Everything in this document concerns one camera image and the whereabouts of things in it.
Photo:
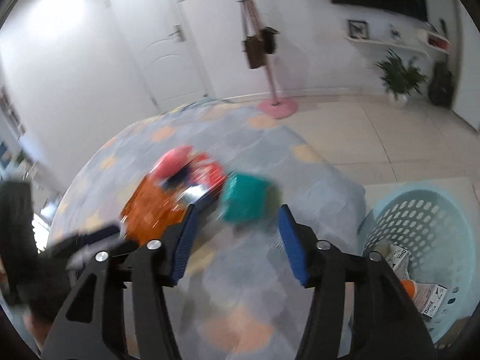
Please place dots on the teal bag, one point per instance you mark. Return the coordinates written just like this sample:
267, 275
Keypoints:
247, 198

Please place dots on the green potted plant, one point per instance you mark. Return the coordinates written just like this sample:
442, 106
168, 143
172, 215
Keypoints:
401, 75

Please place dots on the red round packet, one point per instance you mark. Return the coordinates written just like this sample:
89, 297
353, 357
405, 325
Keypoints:
202, 172

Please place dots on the white medicine box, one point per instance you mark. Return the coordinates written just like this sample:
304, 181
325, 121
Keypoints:
431, 300

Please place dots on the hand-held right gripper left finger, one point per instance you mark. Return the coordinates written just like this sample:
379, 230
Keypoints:
183, 247

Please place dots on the light blue plastic basket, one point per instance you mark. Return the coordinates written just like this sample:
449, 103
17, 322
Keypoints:
420, 213

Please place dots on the red plastic bag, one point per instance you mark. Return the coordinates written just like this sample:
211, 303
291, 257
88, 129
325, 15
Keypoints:
153, 213

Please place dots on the white door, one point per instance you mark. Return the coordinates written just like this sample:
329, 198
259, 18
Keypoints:
157, 63

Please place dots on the pink coat rack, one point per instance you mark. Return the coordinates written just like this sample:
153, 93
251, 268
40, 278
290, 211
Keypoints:
279, 107

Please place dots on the low white wall shelf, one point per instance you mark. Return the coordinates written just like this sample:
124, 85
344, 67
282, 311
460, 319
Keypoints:
386, 46

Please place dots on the framed butterfly picture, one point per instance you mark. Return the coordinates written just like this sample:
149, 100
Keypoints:
358, 29

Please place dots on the black acoustic guitar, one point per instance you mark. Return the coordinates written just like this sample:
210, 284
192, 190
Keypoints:
441, 82

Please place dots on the white blue milk carton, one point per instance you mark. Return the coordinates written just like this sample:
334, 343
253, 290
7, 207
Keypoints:
398, 257

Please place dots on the black shoulder bag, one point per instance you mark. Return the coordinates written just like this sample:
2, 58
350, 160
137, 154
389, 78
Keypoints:
270, 41

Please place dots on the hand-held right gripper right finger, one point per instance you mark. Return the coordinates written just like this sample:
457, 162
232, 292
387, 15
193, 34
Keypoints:
294, 247

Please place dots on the brown tote bag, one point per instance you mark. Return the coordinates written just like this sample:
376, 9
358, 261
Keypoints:
255, 54

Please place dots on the white red box shelf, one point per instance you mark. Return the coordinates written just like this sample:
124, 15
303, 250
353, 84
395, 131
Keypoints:
438, 41

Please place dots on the small shelf figurine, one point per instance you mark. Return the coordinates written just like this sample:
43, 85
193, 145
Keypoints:
393, 32

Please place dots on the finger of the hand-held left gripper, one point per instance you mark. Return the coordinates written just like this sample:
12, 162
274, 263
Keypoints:
93, 238

